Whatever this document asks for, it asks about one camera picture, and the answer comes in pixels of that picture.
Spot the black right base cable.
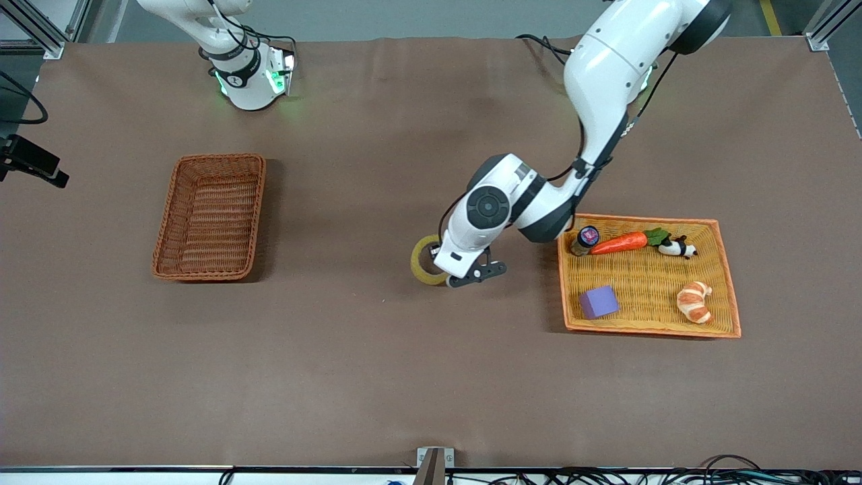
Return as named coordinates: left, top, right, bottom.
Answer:
left=199, top=0, right=298, bottom=65

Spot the small bottle with purple cap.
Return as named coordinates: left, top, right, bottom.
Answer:
left=570, top=226, right=601, bottom=257

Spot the aluminium frame post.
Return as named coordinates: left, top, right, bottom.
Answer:
left=803, top=0, right=851, bottom=53
left=0, top=0, right=92, bottom=60

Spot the yellowish clear tape roll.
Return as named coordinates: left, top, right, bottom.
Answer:
left=410, top=234, right=451, bottom=286

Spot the black base cable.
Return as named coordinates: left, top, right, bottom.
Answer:
left=516, top=34, right=576, bottom=65
left=199, top=0, right=298, bottom=65

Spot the black white panda toy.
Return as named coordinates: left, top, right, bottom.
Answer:
left=657, top=234, right=699, bottom=260

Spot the orange toy carrot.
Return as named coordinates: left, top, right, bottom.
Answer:
left=589, top=228, right=671, bottom=256

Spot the orange wicker tray basket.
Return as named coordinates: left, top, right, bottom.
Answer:
left=556, top=212, right=743, bottom=340

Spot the black cable bundle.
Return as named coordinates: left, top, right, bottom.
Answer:
left=444, top=455, right=862, bottom=485

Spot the black left base cable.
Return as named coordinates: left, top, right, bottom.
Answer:
left=516, top=34, right=576, bottom=65

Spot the brown wicker basket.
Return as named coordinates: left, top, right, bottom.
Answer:
left=151, top=153, right=267, bottom=282

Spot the toy croissant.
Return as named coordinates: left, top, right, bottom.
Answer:
left=675, top=280, right=714, bottom=325

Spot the black looped cable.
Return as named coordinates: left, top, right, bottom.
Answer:
left=0, top=69, right=50, bottom=125

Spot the purple foam cube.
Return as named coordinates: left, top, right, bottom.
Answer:
left=578, top=284, right=621, bottom=321

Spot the black side camera device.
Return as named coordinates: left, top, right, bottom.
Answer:
left=0, top=133, right=71, bottom=189

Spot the brown table cover sheet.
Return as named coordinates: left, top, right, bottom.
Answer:
left=0, top=34, right=862, bottom=471

